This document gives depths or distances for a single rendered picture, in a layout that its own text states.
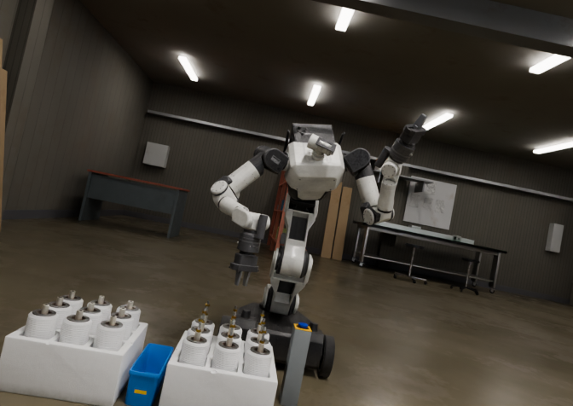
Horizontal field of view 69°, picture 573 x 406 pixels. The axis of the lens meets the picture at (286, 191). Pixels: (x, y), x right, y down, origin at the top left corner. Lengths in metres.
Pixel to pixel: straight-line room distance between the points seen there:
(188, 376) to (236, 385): 0.17
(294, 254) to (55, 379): 1.10
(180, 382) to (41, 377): 0.46
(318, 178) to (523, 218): 9.56
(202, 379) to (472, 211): 9.51
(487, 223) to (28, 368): 10.02
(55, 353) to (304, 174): 1.17
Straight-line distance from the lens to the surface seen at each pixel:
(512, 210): 11.13
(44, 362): 1.72
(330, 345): 2.21
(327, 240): 9.17
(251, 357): 1.63
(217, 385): 1.62
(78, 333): 1.70
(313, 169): 1.92
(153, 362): 1.98
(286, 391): 1.89
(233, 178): 1.88
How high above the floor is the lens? 0.77
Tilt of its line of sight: 3 degrees up
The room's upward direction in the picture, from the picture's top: 11 degrees clockwise
